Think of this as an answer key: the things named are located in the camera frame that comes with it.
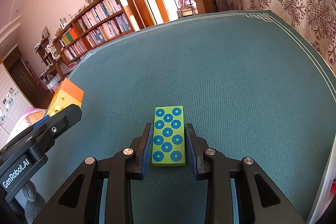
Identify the orange yellow toy brick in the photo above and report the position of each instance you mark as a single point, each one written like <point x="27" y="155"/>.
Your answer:
<point x="66" y="94"/>

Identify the teal table mat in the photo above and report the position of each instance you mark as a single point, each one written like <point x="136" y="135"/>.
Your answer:
<point x="248" y="83"/>

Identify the green brick blue dots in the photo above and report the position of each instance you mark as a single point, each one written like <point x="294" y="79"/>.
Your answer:
<point x="168" y="147"/>

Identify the grey gloved hand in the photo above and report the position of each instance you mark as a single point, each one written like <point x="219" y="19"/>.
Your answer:
<point x="34" y="201"/>

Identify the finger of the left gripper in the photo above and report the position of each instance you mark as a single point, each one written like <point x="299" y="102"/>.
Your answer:
<point x="59" y="118"/>

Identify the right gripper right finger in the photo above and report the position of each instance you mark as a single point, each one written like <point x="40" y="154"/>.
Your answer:
<point x="259" y="199"/>

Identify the floral bed quilt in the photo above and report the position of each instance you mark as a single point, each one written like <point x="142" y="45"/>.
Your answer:
<point x="26" y="120"/>

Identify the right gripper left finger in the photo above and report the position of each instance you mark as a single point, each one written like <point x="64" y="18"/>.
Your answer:
<point x="78" y="200"/>

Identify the wooden bookshelf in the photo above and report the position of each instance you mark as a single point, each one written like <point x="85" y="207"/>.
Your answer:
<point x="99" y="23"/>

